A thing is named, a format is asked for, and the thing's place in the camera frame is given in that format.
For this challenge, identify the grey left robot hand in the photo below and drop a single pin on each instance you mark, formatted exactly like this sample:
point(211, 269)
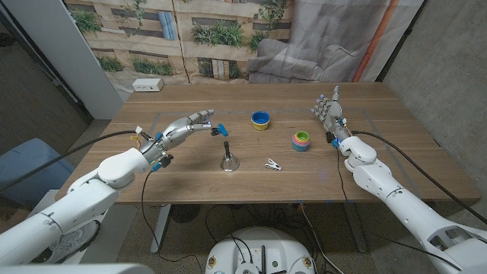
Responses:
point(171, 135)

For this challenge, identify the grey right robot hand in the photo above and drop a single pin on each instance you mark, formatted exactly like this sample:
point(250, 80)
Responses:
point(333, 114)

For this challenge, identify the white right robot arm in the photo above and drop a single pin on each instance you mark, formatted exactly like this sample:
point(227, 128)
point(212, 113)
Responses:
point(403, 209)

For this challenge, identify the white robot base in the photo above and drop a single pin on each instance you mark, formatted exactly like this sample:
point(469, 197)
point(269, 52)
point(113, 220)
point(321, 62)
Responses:
point(258, 247)

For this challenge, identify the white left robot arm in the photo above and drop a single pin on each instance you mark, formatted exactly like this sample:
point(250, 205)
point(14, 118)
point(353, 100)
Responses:
point(76, 201)

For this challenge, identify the rainbow stack of toy cups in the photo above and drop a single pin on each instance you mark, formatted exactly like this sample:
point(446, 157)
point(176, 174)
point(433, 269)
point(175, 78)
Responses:
point(301, 142)

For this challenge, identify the blue and yellow toy cup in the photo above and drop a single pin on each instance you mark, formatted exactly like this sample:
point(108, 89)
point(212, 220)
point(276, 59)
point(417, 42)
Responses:
point(260, 118)

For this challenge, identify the white clothespin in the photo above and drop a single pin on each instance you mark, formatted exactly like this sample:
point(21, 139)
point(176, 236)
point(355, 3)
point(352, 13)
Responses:
point(273, 164)

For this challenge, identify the blue clamp with black grips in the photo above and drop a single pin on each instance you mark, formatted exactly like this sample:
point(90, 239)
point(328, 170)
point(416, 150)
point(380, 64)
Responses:
point(222, 130)

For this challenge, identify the white power strip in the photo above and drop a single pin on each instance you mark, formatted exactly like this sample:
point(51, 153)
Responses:
point(147, 85)

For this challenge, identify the printed fabric backdrop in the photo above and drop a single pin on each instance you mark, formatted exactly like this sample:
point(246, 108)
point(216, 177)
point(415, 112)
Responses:
point(312, 45)

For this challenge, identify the black round device under table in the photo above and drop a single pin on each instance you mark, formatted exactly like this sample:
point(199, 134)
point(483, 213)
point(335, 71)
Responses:
point(185, 213)

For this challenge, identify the white table leg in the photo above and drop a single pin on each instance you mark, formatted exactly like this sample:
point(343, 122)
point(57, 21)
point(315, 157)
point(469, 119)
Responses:
point(355, 228)
point(160, 228)

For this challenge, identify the grey sneaker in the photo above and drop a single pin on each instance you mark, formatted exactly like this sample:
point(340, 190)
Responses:
point(70, 239)

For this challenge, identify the white robot torso edge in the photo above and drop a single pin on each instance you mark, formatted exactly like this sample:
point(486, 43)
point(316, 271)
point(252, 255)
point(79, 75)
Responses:
point(76, 269)

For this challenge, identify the white wall panel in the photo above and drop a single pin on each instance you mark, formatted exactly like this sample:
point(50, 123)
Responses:
point(68, 49)

